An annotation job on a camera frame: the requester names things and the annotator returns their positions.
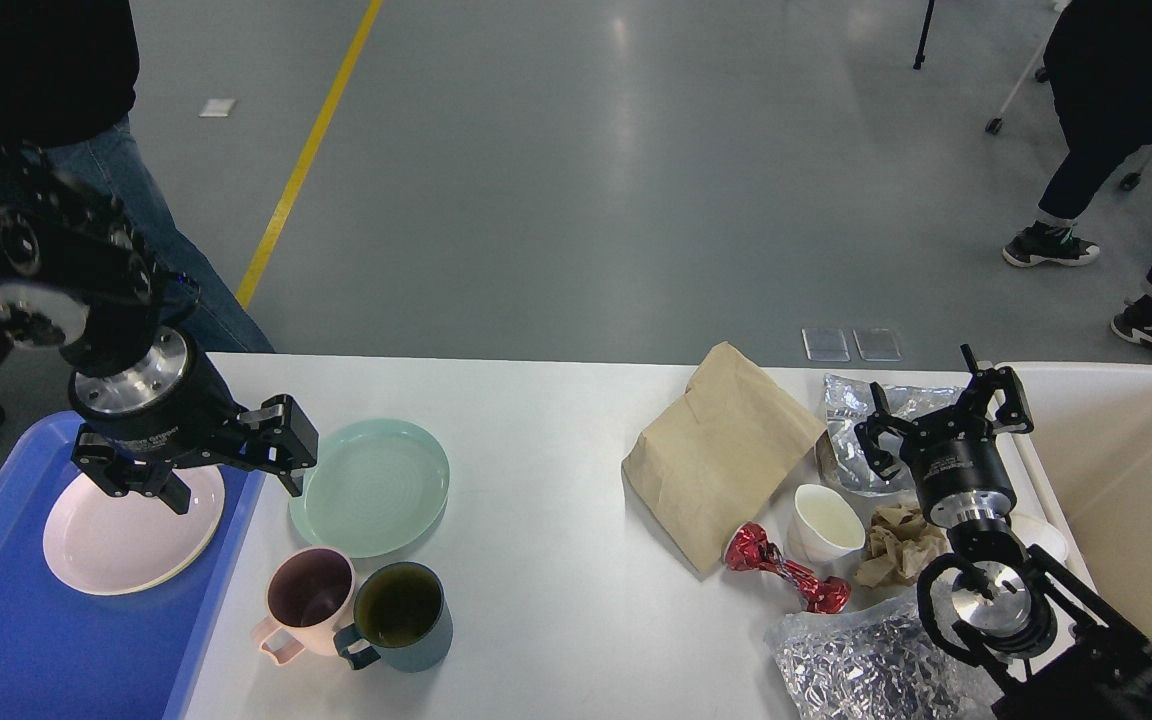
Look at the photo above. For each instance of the crumpled silver foil bag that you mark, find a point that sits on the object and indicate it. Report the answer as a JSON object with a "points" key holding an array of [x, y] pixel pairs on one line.
{"points": [[875, 663]]}

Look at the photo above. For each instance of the white lid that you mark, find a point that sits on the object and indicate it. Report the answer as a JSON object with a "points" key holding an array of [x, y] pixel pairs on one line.
{"points": [[1033, 531]]}

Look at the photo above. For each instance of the crumpled brown paper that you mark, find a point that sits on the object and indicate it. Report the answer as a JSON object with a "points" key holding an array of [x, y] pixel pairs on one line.
{"points": [[900, 544]]}

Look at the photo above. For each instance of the person in black and jeans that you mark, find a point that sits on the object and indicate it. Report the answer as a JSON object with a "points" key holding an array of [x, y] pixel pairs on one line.
{"points": [[67, 76]]}

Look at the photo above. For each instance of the blue plastic tray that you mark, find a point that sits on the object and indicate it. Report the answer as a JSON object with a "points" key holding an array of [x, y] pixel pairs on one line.
{"points": [[68, 655]]}

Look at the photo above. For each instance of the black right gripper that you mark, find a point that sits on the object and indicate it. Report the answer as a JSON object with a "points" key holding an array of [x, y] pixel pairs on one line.
{"points": [[956, 470]]}

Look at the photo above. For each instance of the white paper cup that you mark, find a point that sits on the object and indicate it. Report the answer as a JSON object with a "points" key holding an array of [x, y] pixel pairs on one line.
{"points": [[823, 527]]}

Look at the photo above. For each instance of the light green plate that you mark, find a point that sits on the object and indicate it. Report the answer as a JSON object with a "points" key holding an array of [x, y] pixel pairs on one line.
{"points": [[377, 486]]}

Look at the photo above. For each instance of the pink plate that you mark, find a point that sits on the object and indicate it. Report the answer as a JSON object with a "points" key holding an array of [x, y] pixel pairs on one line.
{"points": [[97, 544]]}

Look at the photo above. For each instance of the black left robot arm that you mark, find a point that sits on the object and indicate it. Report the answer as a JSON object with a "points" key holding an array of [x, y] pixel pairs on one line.
{"points": [[76, 275]]}

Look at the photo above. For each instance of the pink mug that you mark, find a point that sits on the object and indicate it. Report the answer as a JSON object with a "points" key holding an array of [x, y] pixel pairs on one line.
{"points": [[307, 600]]}

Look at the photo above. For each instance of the dark teal mug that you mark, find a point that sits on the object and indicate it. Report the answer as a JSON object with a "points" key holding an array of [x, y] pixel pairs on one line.
{"points": [[400, 616]]}

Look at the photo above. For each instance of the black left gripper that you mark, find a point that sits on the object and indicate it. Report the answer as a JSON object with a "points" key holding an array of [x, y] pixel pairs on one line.
{"points": [[170, 404]]}

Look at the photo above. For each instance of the brown paper bag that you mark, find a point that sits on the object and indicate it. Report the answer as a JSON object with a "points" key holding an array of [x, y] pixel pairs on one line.
{"points": [[713, 459]]}

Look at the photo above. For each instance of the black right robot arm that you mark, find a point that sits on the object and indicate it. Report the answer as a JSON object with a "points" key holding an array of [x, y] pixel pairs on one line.
{"points": [[1054, 647]]}

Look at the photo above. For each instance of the red foil wrapper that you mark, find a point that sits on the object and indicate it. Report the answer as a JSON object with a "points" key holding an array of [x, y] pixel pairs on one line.
{"points": [[750, 549]]}

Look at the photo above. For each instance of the beige plastic bin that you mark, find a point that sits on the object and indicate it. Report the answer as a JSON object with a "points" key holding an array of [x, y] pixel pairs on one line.
{"points": [[1090, 456]]}

